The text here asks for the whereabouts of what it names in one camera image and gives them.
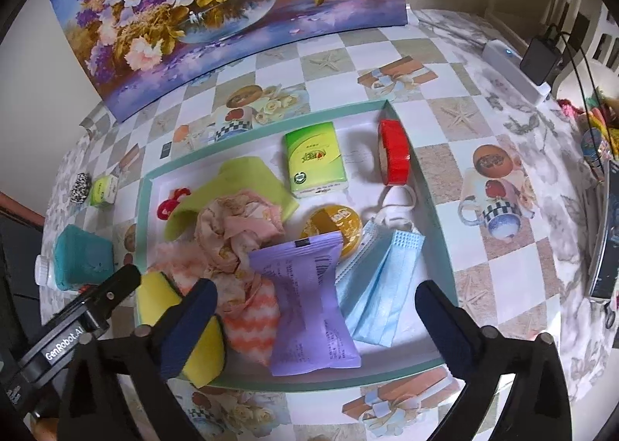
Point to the purple packet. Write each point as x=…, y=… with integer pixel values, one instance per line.
x=304, y=305

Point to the yellow round container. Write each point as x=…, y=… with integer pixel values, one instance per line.
x=333, y=223

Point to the red pipe cleaner bundle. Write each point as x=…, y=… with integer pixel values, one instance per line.
x=167, y=208

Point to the pink floral cloth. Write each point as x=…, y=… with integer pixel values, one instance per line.
x=232, y=233

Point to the leopard print scrunchie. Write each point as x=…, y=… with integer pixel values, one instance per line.
x=81, y=188

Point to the yellow sponge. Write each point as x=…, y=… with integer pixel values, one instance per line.
x=154, y=296

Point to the white wooden chair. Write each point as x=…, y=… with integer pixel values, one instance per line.
x=580, y=0

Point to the green cloth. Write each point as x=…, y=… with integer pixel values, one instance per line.
x=242, y=179

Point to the dark cabinet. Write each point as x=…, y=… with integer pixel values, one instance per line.
x=14, y=252

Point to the teal plastic toy box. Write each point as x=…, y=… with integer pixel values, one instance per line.
x=82, y=257

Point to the blue face mask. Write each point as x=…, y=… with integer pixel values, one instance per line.
x=382, y=286

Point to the small green tissue pack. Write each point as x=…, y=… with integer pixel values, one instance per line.
x=104, y=189

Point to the teal rimmed white tray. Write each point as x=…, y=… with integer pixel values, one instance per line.
x=360, y=179

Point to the reddish brown board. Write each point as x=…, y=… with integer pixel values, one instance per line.
x=24, y=208

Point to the red tape roll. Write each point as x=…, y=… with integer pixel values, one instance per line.
x=394, y=160

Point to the black charger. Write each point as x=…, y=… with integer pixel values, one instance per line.
x=539, y=58

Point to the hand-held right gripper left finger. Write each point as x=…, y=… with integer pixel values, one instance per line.
x=193, y=325

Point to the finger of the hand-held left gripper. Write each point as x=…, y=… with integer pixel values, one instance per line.
x=116, y=291

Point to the floral canvas painting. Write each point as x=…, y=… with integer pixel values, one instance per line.
x=217, y=10

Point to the heap of colourful trinkets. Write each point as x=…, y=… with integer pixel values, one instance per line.
x=597, y=131

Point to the pink white striped cloth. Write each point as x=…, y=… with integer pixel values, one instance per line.
x=251, y=325

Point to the large green tissue pack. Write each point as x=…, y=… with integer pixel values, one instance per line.
x=314, y=160

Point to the grey floral tablecloth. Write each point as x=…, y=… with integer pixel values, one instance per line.
x=556, y=170

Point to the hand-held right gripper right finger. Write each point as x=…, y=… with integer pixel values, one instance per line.
x=445, y=325

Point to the white power strip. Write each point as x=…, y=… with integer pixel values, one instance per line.
x=512, y=66

